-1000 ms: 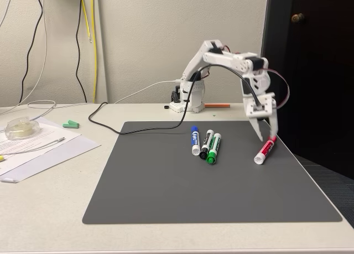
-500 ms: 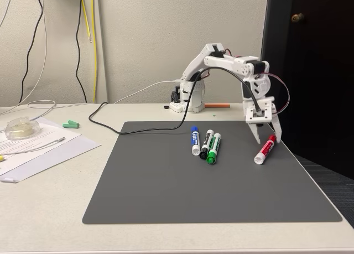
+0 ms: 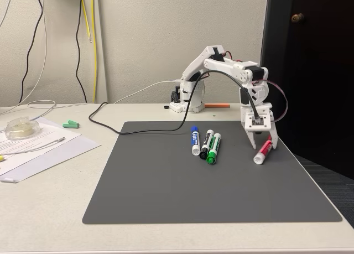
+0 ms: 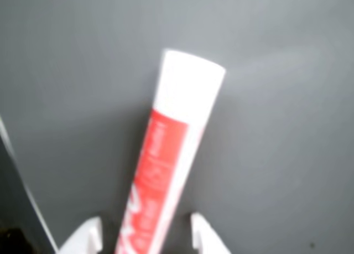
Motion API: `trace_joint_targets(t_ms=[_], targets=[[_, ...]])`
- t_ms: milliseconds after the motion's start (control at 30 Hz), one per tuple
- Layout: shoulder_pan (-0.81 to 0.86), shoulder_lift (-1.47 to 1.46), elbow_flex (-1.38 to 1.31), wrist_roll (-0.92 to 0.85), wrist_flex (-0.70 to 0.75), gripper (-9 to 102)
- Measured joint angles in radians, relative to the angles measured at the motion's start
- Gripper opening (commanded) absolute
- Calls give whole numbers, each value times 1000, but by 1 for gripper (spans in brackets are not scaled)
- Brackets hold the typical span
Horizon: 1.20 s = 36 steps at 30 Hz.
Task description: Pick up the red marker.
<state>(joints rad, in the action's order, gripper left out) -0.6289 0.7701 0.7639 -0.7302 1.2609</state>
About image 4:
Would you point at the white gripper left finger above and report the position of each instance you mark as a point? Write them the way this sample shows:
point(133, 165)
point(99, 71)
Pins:
point(80, 237)

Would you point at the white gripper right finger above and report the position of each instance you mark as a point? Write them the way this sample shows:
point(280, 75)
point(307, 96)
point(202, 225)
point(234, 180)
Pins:
point(206, 237)

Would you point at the red Expo marker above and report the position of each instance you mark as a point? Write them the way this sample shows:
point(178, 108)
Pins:
point(171, 143)

